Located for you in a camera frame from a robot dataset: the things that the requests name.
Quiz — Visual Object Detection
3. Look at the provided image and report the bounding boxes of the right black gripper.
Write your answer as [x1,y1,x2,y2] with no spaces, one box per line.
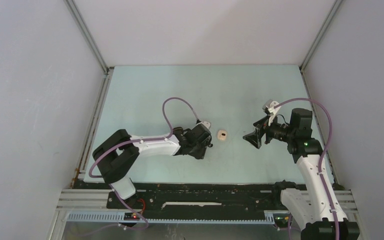
[243,113,295,149]

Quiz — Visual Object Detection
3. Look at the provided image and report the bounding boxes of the beige earbud charging case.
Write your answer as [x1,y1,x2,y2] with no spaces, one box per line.
[217,129,228,141]

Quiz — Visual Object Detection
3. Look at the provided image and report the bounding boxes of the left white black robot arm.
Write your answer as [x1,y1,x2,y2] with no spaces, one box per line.
[92,121,213,208]

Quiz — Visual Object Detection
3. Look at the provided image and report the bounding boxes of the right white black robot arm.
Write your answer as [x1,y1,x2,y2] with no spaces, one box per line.
[243,107,360,240]

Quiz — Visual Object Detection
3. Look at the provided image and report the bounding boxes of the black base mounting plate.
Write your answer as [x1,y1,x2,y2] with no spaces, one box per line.
[106,182,312,221]

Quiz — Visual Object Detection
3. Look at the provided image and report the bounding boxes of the right controller board green led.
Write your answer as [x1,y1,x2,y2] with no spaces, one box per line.
[274,216,291,224]

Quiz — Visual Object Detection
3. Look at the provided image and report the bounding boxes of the left controller board red led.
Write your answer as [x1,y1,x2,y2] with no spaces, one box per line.
[123,212,141,221]

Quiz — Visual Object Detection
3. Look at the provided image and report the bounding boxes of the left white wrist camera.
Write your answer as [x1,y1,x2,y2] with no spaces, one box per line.
[196,121,211,130]

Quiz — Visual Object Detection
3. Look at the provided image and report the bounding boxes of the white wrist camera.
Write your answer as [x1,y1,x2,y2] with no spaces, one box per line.
[196,121,211,130]
[263,99,280,126]

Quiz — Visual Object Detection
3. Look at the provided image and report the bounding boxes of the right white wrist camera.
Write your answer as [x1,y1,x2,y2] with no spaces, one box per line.
[263,99,280,126]

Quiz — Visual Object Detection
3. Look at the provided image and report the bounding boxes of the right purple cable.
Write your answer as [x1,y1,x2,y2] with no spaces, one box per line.
[273,97,341,240]

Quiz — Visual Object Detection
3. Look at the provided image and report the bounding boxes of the left aluminium corner post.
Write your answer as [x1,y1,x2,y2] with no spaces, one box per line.
[64,0,109,75]

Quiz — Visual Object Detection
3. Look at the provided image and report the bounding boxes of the aluminium frame rail front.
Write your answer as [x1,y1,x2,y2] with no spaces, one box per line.
[47,188,368,240]

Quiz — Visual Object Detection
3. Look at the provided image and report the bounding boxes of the white slotted cable duct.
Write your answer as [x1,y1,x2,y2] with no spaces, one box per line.
[66,211,276,225]

